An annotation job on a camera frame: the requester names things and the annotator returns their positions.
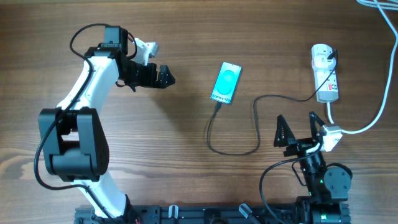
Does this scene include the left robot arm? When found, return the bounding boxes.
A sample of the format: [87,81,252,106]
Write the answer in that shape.
[34,24,175,223]

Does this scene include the black charger cable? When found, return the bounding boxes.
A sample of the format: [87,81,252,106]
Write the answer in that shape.
[205,49,340,157]

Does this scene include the white cables top corner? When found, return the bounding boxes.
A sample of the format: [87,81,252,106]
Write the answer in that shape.
[356,0,398,12]

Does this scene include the white power strip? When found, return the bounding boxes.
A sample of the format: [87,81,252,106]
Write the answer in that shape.
[311,44,339,103]

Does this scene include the white power strip cord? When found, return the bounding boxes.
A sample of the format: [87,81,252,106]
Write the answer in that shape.
[326,0,398,135]

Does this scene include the teal screen smartphone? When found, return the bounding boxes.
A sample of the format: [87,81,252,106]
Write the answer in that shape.
[211,62,242,105]

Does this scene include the black mounting rail base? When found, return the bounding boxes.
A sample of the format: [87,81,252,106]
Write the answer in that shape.
[73,203,352,224]

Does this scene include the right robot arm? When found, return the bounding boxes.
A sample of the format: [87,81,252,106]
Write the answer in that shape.
[274,112,353,223]

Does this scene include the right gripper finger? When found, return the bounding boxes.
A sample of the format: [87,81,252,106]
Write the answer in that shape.
[309,111,325,140]
[274,114,296,147]

